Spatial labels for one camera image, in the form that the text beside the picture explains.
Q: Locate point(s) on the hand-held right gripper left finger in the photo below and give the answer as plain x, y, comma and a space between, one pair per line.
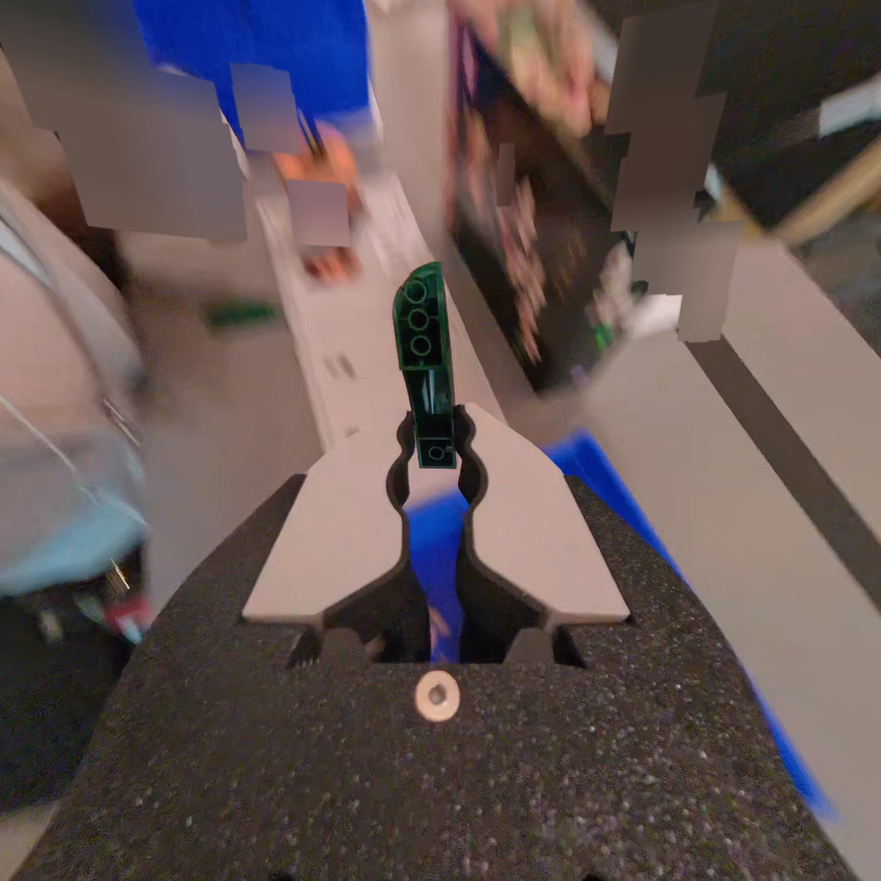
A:
330, 537

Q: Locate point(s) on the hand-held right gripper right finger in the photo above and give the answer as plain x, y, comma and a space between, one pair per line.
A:
544, 537

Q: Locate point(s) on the large blue plastic bin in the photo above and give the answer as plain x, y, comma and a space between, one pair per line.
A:
433, 537

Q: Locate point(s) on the dark green curved leaf brick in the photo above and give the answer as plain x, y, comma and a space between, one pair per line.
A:
420, 323
241, 313

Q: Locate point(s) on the peach brick flower pot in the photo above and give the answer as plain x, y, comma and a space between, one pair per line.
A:
330, 162

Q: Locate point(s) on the grey desk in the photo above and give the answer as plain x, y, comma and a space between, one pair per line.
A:
688, 447

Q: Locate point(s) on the dark grey desk mat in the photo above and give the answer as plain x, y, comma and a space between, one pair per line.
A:
778, 427

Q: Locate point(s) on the building instruction booklet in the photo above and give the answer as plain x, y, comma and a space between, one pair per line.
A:
358, 330

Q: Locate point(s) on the orchid building set box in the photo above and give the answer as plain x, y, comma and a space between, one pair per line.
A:
482, 275

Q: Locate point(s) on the blue plastic parts bin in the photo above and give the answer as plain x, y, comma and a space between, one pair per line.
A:
289, 41

